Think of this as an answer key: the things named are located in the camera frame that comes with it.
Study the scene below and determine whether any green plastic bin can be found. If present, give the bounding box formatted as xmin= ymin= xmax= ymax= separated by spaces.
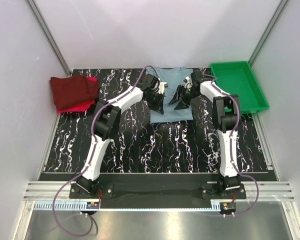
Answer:
xmin=210 ymin=61 xmax=270 ymax=114

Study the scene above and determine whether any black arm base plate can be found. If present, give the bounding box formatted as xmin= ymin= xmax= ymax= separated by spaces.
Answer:
xmin=69 ymin=182 xmax=247 ymax=200

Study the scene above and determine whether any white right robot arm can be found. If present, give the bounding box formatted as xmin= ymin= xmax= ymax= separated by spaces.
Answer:
xmin=168 ymin=71 xmax=241 ymax=199

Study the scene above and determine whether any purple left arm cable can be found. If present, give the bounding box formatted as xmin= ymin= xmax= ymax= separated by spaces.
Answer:
xmin=52 ymin=65 xmax=157 ymax=236

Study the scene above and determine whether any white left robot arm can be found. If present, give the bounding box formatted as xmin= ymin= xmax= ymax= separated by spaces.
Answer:
xmin=75 ymin=74 xmax=169 ymax=198

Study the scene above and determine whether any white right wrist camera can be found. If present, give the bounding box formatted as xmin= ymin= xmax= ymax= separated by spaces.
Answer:
xmin=183 ymin=76 xmax=192 ymax=88

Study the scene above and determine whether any light blue t shirt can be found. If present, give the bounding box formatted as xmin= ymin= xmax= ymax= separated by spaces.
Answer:
xmin=146 ymin=66 xmax=194 ymax=124

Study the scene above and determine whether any aluminium front rail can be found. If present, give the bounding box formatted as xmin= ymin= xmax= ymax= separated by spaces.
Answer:
xmin=23 ymin=181 xmax=294 ymax=202

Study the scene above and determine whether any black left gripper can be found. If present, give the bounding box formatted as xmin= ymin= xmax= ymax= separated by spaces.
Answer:
xmin=144 ymin=91 xmax=165 ymax=115

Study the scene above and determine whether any bright red folded t shirt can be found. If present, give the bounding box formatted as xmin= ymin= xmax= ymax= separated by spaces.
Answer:
xmin=56 ymin=76 xmax=98 ymax=115

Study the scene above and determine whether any dark red folded t shirt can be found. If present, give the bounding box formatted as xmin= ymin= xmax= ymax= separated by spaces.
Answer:
xmin=49 ymin=75 xmax=101 ymax=111

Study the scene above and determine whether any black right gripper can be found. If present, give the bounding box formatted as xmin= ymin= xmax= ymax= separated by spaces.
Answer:
xmin=168 ymin=85 xmax=200 ymax=111

